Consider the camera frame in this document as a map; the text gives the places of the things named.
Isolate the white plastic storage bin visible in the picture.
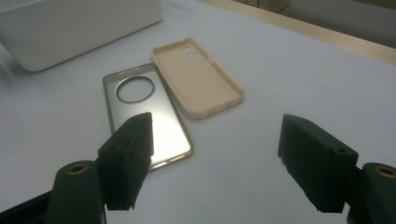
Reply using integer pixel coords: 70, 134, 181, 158
0, 0, 163, 73

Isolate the grey phone case with ring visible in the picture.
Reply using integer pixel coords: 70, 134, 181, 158
102, 63, 195, 172

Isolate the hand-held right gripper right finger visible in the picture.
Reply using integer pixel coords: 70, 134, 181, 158
277, 113, 360, 214

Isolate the white table sheet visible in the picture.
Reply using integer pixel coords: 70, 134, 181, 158
0, 0, 396, 224

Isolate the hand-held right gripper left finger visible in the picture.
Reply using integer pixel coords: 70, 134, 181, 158
97, 111, 155, 212

